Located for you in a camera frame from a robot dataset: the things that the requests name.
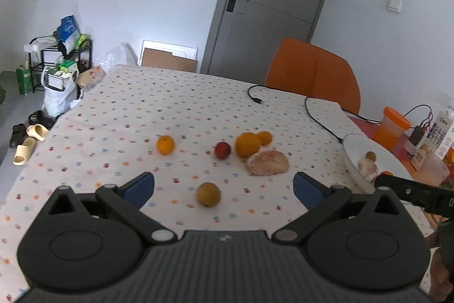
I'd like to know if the small mandarin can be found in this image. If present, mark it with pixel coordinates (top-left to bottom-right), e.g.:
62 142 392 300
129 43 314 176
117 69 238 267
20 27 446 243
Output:
256 131 273 146
156 135 175 155

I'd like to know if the peeled pomelo segment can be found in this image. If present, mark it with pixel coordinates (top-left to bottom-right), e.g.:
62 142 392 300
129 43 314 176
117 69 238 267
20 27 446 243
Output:
358 158 379 183
246 150 290 176

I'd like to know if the medium orange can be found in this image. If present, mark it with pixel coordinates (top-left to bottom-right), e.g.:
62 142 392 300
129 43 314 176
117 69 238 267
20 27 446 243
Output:
235 132 261 158

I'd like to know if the cardboard sheet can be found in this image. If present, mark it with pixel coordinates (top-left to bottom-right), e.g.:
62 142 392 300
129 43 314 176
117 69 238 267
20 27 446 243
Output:
140 49 197 72

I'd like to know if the green carton box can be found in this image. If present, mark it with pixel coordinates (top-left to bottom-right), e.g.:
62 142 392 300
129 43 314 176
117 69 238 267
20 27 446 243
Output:
15 65 32 95

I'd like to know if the white framed board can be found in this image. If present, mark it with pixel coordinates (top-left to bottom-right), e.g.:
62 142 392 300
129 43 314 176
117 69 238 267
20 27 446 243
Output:
138 40 198 65

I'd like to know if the orange chair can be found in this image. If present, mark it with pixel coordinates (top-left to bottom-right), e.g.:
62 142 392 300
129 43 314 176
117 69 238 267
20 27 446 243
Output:
266 38 361 114

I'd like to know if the white ceramic bowl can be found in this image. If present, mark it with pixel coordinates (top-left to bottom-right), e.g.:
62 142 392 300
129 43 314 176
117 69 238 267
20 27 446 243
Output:
342 134 413 194

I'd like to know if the black metal shelf rack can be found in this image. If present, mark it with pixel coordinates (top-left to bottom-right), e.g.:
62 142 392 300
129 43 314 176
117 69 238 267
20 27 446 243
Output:
23 35 93 93

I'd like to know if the white milk carton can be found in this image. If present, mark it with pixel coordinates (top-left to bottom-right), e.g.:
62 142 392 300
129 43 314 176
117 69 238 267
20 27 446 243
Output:
411 107 454 170

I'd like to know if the black shoe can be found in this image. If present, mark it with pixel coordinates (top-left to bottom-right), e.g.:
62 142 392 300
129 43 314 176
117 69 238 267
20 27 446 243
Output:
9 123 27 149

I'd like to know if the dark red plum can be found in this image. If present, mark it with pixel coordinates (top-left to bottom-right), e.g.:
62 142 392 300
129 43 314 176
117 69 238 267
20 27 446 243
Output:
214 141 232 161

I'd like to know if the blue white bag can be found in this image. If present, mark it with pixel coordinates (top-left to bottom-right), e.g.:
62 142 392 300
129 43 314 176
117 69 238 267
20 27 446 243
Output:
57 15 80 55

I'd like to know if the black usb cable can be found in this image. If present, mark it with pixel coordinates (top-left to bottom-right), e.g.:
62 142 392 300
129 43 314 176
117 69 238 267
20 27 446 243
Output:
247 84 310 105

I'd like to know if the beige slipper near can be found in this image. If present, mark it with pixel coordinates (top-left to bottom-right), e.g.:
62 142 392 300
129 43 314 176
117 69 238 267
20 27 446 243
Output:
13 138 36 166

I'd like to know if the person's right hand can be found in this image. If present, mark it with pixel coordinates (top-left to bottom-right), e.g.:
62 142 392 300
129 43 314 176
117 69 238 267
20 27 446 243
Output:
426 232 453 302

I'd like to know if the brown-green round fruit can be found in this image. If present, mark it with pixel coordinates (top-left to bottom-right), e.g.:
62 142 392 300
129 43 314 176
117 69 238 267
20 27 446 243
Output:
196 182 222 208
365 151 376 162

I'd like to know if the peeled pomelo segment back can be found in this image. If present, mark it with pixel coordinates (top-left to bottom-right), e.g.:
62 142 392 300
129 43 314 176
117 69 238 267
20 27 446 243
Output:
246 150 290 176

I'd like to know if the black power adapter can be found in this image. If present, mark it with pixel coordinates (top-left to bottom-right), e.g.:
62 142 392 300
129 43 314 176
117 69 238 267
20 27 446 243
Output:
408 126 426 151

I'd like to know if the white plastic bag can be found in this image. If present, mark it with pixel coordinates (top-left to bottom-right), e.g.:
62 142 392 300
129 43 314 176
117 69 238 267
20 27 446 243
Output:
41 68 79 118

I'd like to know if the floral white tablecloth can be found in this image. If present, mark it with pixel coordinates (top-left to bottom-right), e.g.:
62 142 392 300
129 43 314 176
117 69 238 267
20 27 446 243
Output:
0 64 443 303

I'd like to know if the orange red table mat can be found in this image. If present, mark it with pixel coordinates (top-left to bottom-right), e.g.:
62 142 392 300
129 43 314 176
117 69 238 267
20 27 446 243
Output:
348 114 454 183

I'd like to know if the ribbed clear glass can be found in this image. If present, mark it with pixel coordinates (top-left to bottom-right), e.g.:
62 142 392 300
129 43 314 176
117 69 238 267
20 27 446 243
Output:
414 151 449 187

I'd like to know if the orange lidded cup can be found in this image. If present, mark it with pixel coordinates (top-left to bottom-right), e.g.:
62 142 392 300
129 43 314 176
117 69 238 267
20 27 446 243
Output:
373 106 411 151

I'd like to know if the beige slipper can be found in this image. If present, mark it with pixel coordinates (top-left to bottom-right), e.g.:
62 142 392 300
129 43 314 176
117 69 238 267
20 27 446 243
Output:
13 138 36 166
26 124 49 141

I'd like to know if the white light switch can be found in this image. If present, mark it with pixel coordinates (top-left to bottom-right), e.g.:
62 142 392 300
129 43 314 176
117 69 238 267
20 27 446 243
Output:
387 0 402 13

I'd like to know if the peeled pomelo segment front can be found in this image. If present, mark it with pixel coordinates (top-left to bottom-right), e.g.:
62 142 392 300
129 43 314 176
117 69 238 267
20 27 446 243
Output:
358 158 379 183

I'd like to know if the beige slipper far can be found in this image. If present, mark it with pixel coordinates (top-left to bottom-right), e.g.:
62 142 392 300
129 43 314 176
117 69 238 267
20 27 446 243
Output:
26 124 49 141

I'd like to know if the clear plastic bag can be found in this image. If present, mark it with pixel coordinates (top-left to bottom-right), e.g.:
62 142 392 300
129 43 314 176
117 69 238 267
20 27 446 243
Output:
93 43 137 73

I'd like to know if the black charger cable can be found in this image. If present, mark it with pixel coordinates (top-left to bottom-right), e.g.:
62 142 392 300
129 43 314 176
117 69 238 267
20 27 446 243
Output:
304 95 382 144

